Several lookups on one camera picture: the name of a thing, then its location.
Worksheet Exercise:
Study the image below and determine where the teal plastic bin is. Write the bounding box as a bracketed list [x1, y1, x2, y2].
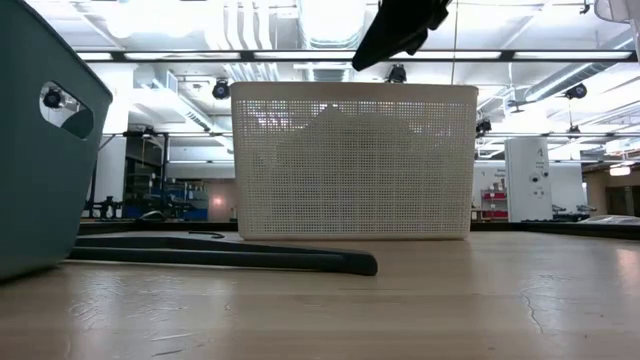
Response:
[0, 0, 114, 282]

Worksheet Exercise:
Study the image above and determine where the white perforated plastic basket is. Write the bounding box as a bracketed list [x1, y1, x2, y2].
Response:
[229, 81, 480, 241]

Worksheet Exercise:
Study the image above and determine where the white pillar with fixtures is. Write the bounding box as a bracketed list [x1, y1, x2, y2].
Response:
[503, 137, 554, 221]

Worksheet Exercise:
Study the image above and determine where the red bins shelf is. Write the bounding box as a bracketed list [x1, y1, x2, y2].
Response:
[480, 187, 509, 221]

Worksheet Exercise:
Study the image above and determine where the black metal background table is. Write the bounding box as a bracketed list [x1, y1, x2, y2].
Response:
[89, 130, 235, 221]

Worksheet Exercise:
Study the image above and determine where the dark grey clothes hanger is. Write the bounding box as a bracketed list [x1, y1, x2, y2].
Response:
[67, 229, 379, 277]

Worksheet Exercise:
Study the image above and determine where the clear plastic bag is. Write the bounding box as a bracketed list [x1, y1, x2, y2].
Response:
[579, 214, 640, 225]

